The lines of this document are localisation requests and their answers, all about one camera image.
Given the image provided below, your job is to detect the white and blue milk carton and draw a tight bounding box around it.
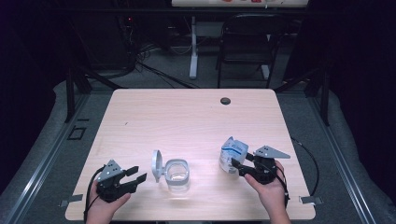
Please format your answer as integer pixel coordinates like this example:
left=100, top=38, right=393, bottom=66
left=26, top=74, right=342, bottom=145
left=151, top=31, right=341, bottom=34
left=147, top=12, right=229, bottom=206
left=219, top=135, right=249, bottom=175

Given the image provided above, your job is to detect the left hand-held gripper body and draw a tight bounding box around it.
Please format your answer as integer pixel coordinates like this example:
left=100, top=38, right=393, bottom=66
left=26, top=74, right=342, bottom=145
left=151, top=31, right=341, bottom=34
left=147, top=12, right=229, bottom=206
left=96, top=159, right=132, bottom=203

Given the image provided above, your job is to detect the black metal stand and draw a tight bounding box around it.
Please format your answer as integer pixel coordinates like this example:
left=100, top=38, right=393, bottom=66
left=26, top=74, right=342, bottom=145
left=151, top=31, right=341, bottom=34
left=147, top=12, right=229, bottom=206
left=274, top=66, right=331, bottom=127
left=64, top=62, right=94, bottom=124

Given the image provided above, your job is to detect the person's left hand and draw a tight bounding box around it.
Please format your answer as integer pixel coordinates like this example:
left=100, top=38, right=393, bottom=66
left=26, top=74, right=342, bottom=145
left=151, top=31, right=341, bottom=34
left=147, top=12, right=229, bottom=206
left=86, top=186, right=132, bottom=220

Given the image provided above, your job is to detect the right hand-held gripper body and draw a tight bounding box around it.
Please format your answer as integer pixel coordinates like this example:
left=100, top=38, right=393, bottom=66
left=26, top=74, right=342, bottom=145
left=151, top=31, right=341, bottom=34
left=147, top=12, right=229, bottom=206
left=248, top=145, right=291, bottom=185

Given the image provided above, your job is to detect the person's right hand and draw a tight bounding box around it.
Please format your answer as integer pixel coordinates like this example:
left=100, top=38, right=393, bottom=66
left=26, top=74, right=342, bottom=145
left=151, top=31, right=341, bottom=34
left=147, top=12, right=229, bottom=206
left=244, top=161, right=289, bottom=216

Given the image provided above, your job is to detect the aluminium floor rail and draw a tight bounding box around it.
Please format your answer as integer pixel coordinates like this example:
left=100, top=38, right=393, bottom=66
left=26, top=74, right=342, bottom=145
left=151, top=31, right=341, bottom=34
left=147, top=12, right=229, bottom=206
left=306, top=92, right=377, bottom=224
left=3, top=92, right=92, bottom=224

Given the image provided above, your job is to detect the thin black cable with plug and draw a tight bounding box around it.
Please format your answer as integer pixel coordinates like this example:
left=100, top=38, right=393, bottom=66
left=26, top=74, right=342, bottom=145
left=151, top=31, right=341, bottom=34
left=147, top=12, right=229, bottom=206
left=290, top=136, right=320, bottom=198

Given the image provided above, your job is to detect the left hand-held gripper cable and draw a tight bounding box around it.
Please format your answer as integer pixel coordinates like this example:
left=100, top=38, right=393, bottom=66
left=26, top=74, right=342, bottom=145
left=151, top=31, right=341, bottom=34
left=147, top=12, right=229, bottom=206
left=83, top=166, right=106, bottom=224

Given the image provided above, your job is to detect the white lidded plastic jug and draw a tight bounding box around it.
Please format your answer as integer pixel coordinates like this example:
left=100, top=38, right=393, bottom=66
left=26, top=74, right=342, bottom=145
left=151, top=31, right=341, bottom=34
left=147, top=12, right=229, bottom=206
left=151, top=149, right=191, bottom=193

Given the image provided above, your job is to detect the grey tape strip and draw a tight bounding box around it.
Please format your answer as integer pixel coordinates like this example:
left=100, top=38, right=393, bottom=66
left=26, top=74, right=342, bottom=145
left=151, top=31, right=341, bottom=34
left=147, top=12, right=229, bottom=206
left=300, top=195, right=324, bottom=205
left=59, top=194, right=84, bottom=208

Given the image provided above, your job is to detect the hand-held gripper cable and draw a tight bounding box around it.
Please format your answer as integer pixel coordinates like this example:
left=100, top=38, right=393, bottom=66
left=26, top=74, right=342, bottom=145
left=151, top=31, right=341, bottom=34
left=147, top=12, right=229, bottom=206
left=83, top=166, right=106, bottom=224
left=261, top=164, right=290, bottom=209

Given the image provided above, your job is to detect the bundle of floor cables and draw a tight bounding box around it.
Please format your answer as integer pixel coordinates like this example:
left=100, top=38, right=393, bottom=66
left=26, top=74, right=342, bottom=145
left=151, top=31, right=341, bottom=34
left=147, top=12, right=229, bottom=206
left=134, top=43, right=200, bottom=90

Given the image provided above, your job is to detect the right hand-held gripper cable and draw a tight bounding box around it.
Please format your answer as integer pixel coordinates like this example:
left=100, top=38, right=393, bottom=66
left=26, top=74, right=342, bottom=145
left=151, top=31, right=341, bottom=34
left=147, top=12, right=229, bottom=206
left=261, top=164, right=290, bottom=209

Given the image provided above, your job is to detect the black folding chair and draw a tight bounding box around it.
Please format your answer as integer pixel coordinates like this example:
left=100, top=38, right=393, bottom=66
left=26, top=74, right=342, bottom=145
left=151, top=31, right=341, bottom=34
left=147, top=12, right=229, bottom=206
left=216, top=12, right=290, bottom=90

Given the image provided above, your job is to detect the black equipment cabinet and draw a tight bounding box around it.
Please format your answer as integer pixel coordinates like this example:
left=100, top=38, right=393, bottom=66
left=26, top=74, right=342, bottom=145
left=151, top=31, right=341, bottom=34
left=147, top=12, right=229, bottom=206
left=74, top=12, right=138, bottom=71

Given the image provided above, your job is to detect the white desk with metal legs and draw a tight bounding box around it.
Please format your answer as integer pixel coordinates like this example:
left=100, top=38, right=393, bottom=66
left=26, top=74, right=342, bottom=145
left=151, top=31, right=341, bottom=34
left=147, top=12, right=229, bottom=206
left=171, top=0, right=309, bottom=80

